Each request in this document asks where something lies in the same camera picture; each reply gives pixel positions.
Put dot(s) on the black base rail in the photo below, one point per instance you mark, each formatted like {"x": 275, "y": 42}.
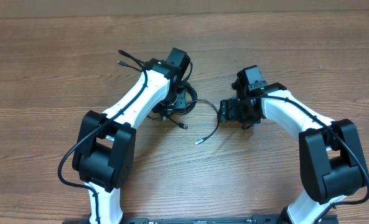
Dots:
{"x": 227, "y": 220}

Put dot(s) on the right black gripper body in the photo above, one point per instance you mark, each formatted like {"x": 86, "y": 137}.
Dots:
{"x": 225, "y": 111}

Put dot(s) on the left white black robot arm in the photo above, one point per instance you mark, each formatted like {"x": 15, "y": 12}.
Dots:
{"x": 104, "y": 152}

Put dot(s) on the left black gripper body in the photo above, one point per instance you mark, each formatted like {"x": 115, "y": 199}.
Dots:
{"x": 177, "y": 101}

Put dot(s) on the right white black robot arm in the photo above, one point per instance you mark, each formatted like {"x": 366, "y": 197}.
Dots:
{"x": 333, "y": 168}

